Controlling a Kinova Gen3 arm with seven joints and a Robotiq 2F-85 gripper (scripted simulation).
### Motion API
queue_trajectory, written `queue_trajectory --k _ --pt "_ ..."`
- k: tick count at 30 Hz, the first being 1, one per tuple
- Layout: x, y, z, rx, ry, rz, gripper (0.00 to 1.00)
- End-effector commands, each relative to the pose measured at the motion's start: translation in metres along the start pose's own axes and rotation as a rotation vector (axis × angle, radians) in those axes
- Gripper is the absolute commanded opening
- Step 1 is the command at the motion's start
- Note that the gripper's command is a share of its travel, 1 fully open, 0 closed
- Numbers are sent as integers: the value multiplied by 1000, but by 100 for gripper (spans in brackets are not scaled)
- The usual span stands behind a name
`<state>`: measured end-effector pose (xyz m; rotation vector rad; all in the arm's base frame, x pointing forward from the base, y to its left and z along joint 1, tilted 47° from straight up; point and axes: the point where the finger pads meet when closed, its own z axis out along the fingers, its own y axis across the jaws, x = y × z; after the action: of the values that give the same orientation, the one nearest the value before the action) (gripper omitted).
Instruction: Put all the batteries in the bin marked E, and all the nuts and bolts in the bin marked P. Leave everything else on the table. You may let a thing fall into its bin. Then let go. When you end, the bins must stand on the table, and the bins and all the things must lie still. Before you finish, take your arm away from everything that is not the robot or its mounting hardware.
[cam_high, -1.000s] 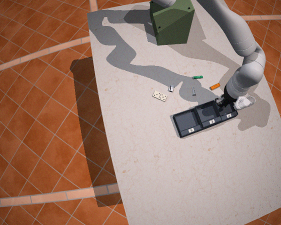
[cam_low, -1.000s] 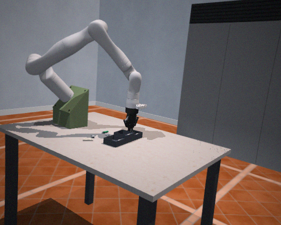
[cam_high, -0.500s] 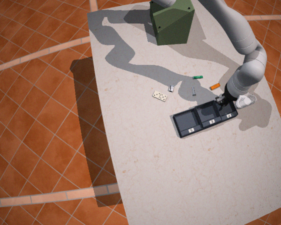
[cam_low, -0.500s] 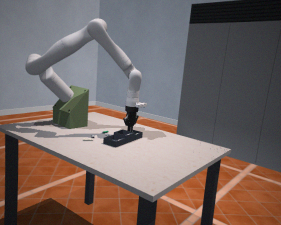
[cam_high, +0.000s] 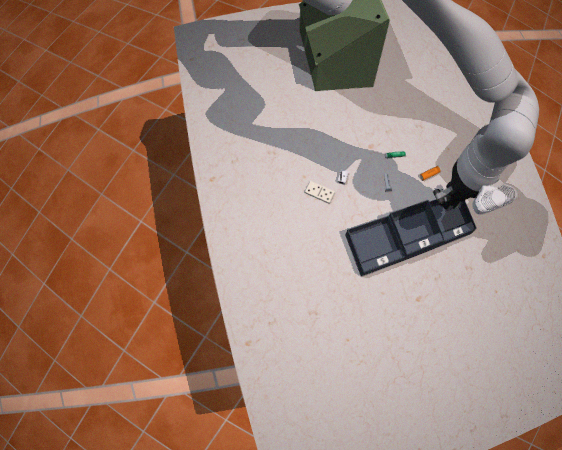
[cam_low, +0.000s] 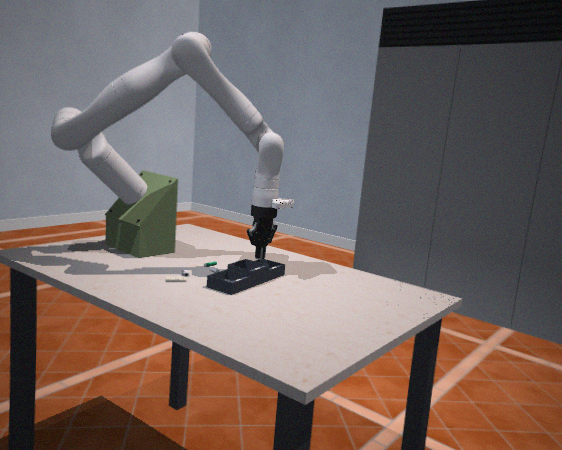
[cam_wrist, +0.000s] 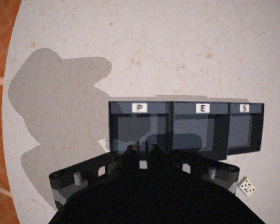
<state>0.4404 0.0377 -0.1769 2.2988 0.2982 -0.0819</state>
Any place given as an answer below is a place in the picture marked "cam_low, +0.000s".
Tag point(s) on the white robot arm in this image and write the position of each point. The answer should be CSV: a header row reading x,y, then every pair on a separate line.
x,y
72,129

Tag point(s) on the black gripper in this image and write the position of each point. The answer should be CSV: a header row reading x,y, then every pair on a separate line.
x,y
263,229

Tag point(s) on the dark grey rack of three labelled bins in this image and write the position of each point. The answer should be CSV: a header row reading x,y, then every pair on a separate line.
x,y
253,274

